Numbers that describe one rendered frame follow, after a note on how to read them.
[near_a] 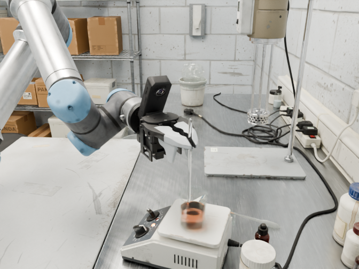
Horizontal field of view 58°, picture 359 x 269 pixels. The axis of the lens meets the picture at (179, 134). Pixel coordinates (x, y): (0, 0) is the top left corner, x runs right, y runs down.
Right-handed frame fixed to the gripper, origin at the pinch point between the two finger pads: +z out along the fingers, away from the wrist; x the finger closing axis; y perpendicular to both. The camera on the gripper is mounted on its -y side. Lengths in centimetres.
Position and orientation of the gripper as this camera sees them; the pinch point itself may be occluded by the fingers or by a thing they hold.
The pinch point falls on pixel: (189, 140)
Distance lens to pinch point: 56.3
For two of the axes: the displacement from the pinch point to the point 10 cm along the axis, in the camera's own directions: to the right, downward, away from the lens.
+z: 5.0, 3.3, -8.0
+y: 0.0, 9.2, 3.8
